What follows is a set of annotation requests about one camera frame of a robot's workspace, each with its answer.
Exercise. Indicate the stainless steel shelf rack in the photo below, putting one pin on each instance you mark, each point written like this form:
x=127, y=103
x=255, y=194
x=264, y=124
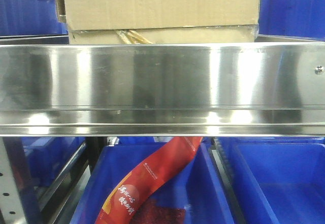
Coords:
x=274, y=87

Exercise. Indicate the blue bin lower middle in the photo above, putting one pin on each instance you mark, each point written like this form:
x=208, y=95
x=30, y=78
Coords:
x=197, y=189

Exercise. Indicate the red snack bag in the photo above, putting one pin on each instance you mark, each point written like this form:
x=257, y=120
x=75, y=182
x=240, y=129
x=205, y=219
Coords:
x=146, y=178

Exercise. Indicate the blue bin upper left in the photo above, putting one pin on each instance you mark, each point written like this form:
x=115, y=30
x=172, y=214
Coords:
x=30, y=17

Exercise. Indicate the blue bin lower left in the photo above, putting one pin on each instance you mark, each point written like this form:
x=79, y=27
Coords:
x=46, y=156

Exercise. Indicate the blue bin lower right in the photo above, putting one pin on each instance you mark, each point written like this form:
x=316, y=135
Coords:
x=277, y=179

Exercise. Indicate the blue bin upper right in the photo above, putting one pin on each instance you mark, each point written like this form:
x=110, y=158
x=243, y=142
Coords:
x=292, y=18

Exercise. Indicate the peeling clear packing tape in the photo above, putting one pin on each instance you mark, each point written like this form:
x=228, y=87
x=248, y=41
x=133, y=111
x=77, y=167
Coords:
x=132, y=37

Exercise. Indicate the plain brown cardboard box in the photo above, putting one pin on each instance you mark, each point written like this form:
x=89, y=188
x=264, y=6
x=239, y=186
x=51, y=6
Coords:
x=160, y=21

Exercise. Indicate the blue bin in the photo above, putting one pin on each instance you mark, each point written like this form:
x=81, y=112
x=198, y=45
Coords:
x=197, y=189
x=277, y=179
x=30, y=17
x=292, y=18
x=46, y=156

